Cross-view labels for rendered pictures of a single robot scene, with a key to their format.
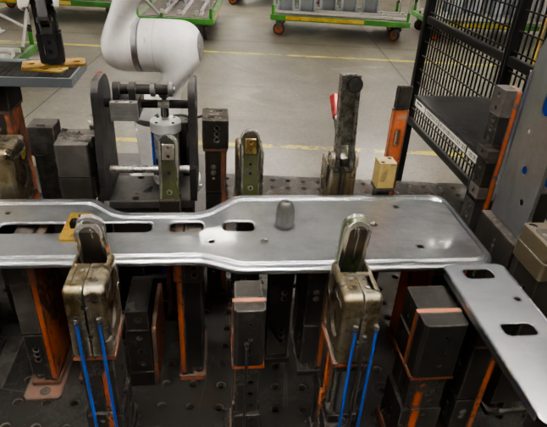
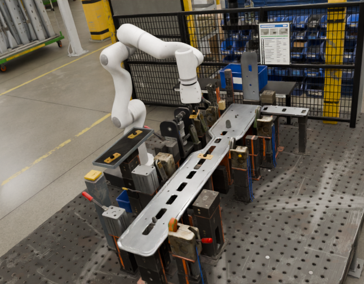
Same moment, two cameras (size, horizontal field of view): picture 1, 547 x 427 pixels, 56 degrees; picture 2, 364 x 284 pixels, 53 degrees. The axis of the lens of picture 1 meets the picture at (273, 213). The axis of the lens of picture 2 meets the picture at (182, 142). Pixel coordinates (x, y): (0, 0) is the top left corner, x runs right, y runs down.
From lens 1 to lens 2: 1.80 m
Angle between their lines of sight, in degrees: 42
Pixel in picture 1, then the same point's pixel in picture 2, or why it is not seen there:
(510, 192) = (248, 92)
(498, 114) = (229, 77)
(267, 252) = (239, 131)
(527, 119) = (245, 74)
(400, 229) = (242, 112)
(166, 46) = (140, 109)
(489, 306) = (275, 110)
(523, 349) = (289, 111)
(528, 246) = (266, 98)
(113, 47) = (127, 120)
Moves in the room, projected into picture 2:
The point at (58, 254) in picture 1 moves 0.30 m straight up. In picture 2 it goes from (217, 159) to (211, 109)
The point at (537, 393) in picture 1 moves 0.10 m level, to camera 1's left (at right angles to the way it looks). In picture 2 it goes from (299, 113) to (293, 120)
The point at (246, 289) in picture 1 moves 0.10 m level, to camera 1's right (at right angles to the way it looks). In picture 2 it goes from (249, 137) to (256, 129)
